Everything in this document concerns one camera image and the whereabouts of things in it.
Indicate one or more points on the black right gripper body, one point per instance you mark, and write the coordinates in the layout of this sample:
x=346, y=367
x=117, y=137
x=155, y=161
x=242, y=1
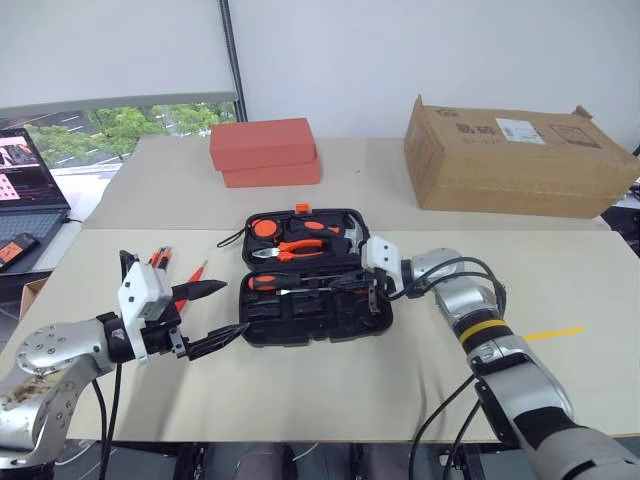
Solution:
x=386, y=286

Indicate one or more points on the brown cardboard box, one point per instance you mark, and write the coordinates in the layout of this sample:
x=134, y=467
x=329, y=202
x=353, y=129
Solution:
x=510, y=170

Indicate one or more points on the slim steel screwdriver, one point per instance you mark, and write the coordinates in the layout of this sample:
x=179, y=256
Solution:
x=310, y=290

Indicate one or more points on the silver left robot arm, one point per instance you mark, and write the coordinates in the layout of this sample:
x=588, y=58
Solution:
x=50, y=350

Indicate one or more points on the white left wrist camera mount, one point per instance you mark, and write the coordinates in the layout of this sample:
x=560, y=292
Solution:
x=142, y=290

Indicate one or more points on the steel claw hammer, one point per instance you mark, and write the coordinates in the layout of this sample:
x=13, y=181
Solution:
x=356, y=231

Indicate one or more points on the black plastic tool case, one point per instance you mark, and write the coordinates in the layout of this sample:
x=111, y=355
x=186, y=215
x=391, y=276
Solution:
x=300, y=320

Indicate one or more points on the black orange handheld device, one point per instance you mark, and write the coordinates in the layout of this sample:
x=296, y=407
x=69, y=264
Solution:
x=17, y=250

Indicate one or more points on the red screwdrivers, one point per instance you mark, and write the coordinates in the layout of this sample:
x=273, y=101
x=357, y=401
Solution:
x=197, y=272

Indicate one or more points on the yellow tape strip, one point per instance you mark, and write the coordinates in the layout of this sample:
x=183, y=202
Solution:
x=555, y=334

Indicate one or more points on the orange black tape measure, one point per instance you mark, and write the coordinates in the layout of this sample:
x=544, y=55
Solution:
x=265, y=229

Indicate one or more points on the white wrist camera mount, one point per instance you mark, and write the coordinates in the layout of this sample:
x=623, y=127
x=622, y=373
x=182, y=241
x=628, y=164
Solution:
x=381, y=255
x=142, y=290

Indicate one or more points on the orange case latch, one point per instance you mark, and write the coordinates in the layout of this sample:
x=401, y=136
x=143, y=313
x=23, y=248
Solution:
x=302, y=208

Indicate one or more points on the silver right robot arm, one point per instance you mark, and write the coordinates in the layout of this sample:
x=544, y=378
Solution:
x=525, y=380

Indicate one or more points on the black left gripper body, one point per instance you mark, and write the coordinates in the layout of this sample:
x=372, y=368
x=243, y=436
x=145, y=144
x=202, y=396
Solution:
x=162, y=340

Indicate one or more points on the dark rounded shape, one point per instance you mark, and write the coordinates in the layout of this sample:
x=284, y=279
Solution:
x=255, y=462

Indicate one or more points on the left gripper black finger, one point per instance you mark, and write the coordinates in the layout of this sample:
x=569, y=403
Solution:
x=217, y=337
x=202, y=288

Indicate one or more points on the white roller window blind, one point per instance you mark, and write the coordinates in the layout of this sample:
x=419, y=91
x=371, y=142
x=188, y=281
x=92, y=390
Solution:
x=110, y=45

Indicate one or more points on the large red foam block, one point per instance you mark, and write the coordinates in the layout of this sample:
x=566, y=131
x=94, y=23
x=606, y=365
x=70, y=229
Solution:
x=272, y=175

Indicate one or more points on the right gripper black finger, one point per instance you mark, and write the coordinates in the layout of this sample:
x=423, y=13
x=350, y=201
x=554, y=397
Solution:
x=355, y=285

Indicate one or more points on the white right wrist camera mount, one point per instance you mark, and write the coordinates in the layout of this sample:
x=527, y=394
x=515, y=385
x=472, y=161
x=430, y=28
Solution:
x=381, y=255

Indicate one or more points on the grey ribbed pole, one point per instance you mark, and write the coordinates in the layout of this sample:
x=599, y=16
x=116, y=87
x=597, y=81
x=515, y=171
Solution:
x=232, y=60

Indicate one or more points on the black background equipment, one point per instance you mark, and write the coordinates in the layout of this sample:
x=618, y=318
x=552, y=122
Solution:
x=625, y=220

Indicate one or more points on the open black laptop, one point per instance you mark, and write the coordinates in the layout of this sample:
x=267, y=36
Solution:
x=25, y=200

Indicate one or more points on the small red foam block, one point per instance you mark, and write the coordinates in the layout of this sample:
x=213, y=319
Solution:
x=260, y=142

